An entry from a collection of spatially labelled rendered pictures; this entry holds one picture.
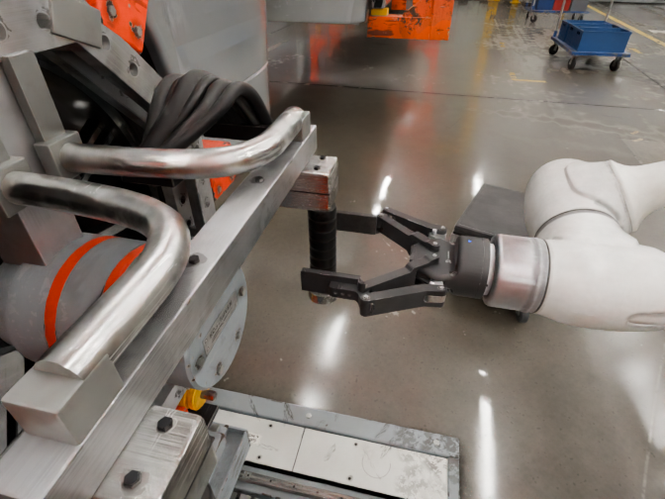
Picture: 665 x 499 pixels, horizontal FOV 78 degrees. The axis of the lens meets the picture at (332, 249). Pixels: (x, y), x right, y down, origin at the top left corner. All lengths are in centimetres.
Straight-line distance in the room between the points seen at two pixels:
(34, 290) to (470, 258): 44
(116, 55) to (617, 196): 60
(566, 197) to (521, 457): 92
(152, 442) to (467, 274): 37
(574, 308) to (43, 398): 47
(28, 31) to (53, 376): 30
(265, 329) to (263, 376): 21
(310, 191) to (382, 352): 109
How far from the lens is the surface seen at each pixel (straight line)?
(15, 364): 60
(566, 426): 150
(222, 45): 94
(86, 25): 48
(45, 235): 45
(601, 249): 54
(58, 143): 43
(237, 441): 117
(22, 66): 42
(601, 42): 584
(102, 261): 43
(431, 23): 389
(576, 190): 62
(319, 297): 57
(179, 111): 44
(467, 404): 143
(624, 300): 53
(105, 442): 23
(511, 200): 178
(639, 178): 66
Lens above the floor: 115
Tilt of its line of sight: 37 degrees down
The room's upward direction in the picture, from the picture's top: straight up
